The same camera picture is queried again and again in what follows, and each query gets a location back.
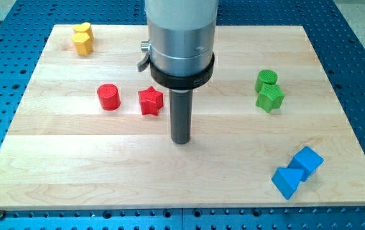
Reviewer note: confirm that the green cylinder block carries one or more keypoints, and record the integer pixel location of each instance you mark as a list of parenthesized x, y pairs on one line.
[(265, 77)]

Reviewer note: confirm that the blue cube block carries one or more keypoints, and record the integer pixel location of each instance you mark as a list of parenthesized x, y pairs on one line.
[(307, 160)]

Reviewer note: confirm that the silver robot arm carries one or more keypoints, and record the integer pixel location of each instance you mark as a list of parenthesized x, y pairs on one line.
[(179, 49)]

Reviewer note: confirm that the red star block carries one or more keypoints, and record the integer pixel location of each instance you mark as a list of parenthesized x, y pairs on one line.
[(151, 101)]

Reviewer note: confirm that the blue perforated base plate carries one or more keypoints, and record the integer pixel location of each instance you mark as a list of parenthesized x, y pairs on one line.
[(26, 29)]

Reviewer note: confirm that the blue triangle block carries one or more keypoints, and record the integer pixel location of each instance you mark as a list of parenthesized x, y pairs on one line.
[(287, 180)]

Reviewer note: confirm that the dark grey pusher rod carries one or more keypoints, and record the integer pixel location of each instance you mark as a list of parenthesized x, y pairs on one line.
[(180, 115)]

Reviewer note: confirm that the green star block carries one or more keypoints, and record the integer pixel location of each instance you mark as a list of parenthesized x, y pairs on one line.
[(270, 97)]

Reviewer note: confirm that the yellow hexagon block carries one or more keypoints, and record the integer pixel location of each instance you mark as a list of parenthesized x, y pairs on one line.
[(83, 43)]

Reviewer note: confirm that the wooden board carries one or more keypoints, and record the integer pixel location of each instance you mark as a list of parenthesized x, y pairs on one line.
[(63, 151)]

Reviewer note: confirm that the red cylinder block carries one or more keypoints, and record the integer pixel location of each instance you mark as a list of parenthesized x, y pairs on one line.
[(109, 97)]

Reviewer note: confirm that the yellow heart block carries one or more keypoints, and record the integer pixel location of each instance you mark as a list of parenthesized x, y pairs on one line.
[(84, 28)]

